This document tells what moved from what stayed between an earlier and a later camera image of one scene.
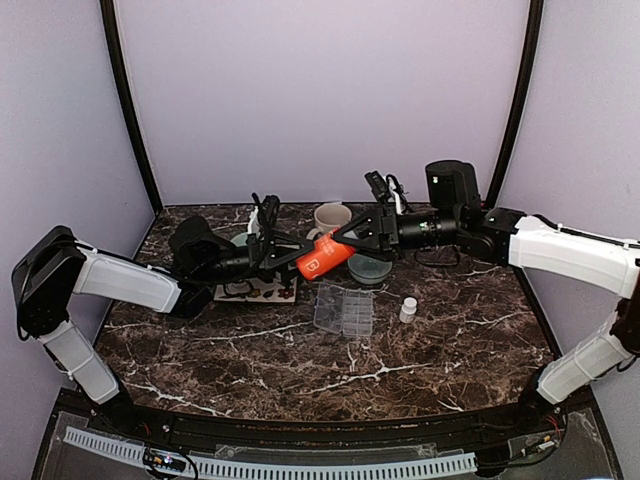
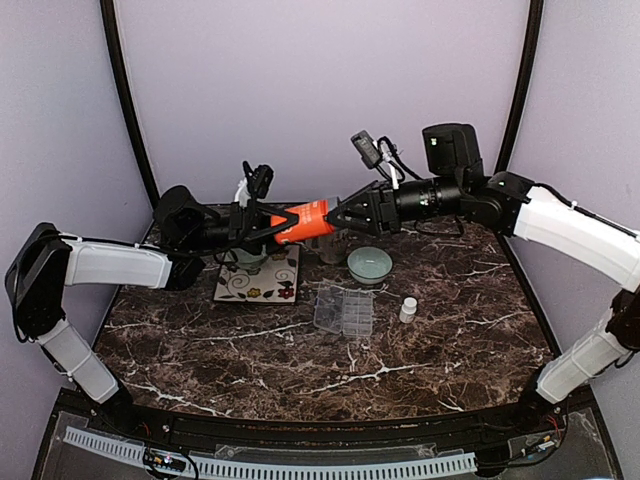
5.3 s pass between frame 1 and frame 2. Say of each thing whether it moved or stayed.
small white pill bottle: stayed
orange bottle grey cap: moved
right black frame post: stayed
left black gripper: moved
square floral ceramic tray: stayed
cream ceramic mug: moved
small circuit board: stayed
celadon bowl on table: stayed
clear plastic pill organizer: stayed
